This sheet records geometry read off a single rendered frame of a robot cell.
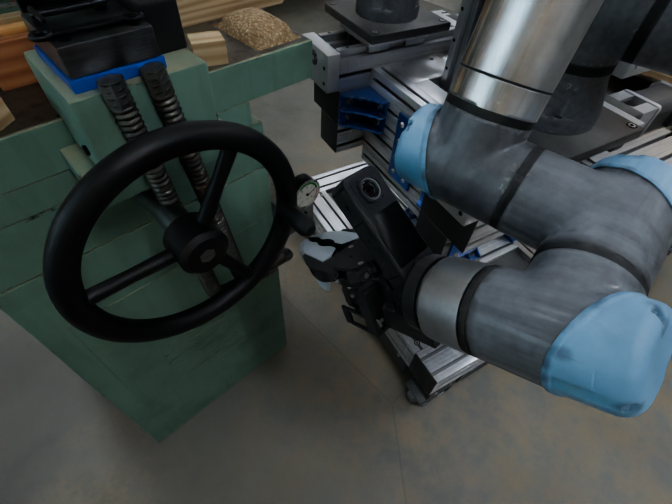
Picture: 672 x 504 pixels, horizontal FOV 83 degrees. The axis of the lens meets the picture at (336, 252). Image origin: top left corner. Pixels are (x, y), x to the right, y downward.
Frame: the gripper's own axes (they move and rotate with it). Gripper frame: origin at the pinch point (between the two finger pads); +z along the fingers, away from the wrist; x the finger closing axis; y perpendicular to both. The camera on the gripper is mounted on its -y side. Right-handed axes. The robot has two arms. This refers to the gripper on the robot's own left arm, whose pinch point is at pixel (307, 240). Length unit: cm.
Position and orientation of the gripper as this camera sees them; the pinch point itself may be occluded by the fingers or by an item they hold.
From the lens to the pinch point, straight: 48.5
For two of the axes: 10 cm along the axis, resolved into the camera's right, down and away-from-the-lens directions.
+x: 7.3, -5.0, 4.6
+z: -6.1, -1.8, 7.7
